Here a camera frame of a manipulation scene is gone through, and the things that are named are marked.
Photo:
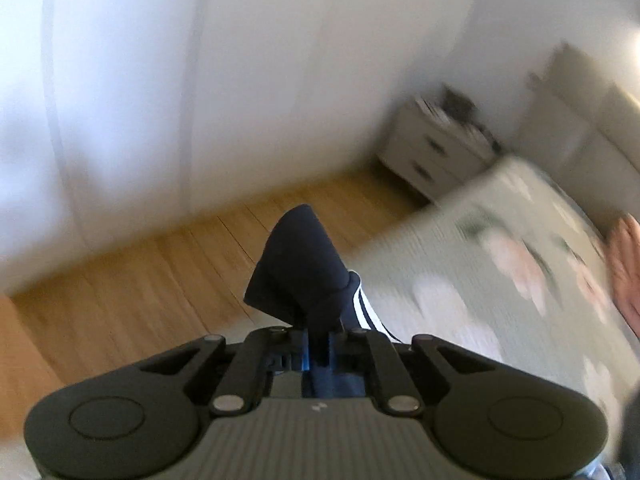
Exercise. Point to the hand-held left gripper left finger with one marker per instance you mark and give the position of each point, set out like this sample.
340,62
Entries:
305,356

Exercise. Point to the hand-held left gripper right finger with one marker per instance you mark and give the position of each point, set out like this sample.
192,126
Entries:
328,351

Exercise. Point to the navy garment with white stripes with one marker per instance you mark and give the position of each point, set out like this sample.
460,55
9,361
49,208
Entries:
306,275

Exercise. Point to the green floral bedspread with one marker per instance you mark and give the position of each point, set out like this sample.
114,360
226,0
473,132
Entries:
500,270

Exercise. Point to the white nightstand with drawers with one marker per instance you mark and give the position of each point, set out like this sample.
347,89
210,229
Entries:
435,150

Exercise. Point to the dark small object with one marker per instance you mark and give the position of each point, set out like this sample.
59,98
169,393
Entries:
459,101

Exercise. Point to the white wardrobe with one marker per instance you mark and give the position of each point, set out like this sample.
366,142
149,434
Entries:
150,110

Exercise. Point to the folded pink blanket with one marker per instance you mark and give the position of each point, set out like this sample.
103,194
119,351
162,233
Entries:
626,270

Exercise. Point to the beige padded headboard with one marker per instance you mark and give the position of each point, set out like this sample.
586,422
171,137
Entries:
585,125

